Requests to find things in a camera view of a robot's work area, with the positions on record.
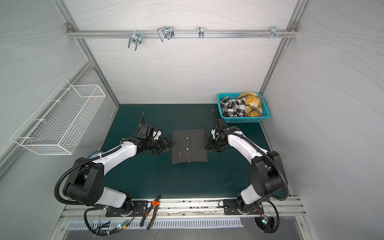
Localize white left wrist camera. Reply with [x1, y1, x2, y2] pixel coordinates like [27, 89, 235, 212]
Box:
[153, 131, 162, 140]

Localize aluminium horizontal rail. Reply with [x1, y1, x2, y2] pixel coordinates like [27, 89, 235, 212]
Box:
[67, 29, 299, 39]

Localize metal wire hook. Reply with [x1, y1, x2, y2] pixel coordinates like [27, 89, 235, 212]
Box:
[157, 26, 175, 42]

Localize blue white ceramic bowl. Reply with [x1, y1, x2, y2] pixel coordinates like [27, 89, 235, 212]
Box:
[87, 151, 104, 159]

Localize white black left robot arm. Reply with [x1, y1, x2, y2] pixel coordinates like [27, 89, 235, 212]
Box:
[55, 124, 173, 216]

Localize white wire basket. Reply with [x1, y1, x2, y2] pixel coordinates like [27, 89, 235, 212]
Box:
[10, 80, 106, 156]

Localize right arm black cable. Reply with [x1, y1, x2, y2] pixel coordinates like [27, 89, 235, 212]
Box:
[211, 108, 289, 234]

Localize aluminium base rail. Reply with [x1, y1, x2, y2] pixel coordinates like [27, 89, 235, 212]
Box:
[59, 197, 307, 220]

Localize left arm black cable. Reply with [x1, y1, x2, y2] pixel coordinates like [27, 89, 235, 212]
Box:
[53, 112, 146, 237]

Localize black round fan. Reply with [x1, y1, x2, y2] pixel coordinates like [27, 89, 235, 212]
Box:
[255, 216, 277, 234]

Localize black white plaid shirt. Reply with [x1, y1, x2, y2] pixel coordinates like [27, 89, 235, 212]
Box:
[220, 97, 246, 117]

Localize yellow plaid shirt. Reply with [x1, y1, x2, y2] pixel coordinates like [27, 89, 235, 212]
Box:
[238, 92, 264, 117]

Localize white slotted cable duct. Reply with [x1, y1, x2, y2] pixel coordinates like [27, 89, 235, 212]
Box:
[67, 217, 244, 231]

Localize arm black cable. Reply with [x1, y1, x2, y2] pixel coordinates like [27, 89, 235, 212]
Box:
[211, 108, 289, 234]
[53, 112, 146, 237]

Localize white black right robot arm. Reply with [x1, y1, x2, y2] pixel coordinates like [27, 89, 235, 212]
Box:
[206, 117, 289, 214]

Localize teal plastic basket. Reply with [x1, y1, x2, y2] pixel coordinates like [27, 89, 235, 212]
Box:
[217, 92, 271, 124]

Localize small metal ring clamp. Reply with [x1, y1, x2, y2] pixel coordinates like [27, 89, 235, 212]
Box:
[198, 27, 204, 39]

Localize dark grey striped shirt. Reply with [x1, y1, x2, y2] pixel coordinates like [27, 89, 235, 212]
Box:
[172, 129, 208, 165]

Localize orange black pliers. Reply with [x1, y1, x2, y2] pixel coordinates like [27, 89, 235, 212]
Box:
[139, 194, 162, 231]

